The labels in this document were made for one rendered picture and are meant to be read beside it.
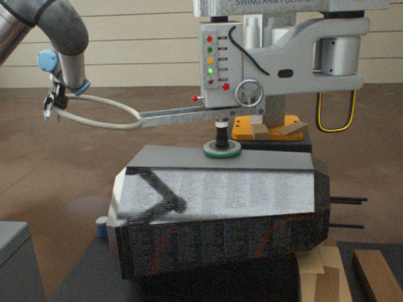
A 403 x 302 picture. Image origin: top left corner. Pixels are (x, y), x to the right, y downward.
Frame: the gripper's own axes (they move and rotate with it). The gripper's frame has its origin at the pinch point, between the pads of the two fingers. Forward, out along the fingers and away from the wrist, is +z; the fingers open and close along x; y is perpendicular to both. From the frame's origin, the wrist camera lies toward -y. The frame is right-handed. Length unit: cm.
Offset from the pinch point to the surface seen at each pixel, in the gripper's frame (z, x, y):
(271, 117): -16, 146, 12
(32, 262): 43, -17, 54
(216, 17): -68, 62, 27
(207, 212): 22, 61, 63
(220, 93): -34, 69, 39
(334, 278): 39, 118, 111
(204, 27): -62, 54, 30
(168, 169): 12, 53, 34
